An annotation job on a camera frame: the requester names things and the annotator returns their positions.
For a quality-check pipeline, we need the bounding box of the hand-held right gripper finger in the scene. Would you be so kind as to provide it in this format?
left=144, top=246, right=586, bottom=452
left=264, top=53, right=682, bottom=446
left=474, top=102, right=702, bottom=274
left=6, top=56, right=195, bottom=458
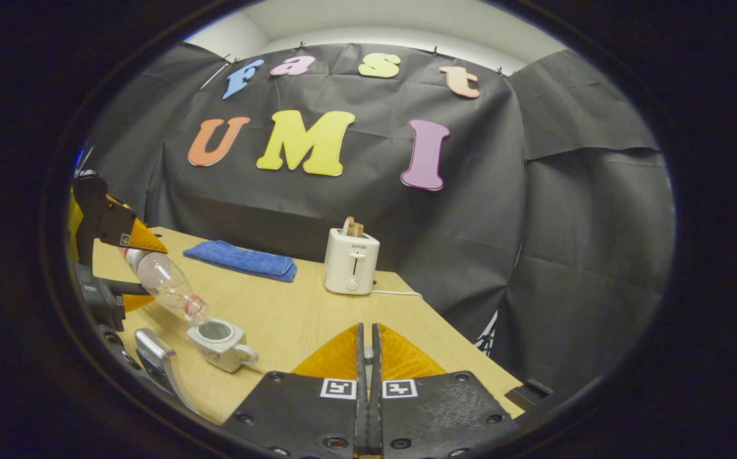
left=368, top=322, right=523, bottom=457
left=221, top=322, right=369, bottom=457

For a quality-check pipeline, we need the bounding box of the clear plastic water bottle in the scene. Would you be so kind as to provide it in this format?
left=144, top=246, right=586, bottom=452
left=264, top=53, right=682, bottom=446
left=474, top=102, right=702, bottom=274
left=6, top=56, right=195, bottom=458
left=119, top=247, right=210, bottom=325

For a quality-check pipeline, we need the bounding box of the white ceramic teacup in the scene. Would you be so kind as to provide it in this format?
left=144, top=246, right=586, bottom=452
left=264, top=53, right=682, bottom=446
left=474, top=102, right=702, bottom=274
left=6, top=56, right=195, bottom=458
left=186, top=317, right=260, bottom=374

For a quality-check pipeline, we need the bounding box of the blue folded towel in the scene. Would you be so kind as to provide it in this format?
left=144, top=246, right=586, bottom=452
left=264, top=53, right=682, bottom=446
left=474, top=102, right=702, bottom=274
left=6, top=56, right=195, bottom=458
left=183, top=240, right=298, bottom=284

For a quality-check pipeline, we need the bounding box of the white toaster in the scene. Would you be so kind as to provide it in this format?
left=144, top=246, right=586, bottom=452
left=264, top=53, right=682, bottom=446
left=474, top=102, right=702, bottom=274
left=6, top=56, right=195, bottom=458
left=323, top=228, right=381, bottom=296

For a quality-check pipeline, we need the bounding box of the black block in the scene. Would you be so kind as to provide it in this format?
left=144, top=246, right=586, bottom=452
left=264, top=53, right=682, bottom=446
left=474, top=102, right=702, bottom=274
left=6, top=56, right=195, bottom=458
left=505, top=378, right=555, bottom=411

